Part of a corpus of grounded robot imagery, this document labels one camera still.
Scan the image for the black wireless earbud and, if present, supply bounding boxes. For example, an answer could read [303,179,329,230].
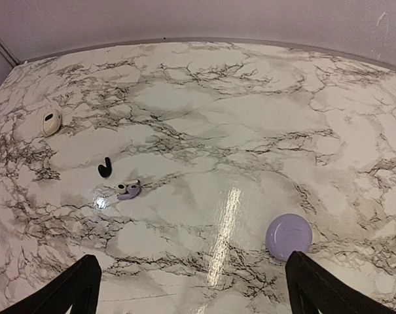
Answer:
[98,157,113,178]

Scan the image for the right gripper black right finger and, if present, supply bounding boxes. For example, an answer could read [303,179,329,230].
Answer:
[285,251,395,314]

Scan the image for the beige earbud charging case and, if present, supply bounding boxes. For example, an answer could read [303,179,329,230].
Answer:
[41,109,62,137]

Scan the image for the lavender round charging case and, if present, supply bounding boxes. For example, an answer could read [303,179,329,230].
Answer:
[265,213,313,261]

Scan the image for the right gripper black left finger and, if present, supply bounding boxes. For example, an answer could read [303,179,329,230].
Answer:
[2,254,101,314]

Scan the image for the lavender wireless earbud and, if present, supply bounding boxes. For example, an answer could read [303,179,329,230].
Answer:
[117,183,141,200]

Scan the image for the white wireless earbud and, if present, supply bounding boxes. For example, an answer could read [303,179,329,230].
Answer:
[116,179,140,194]

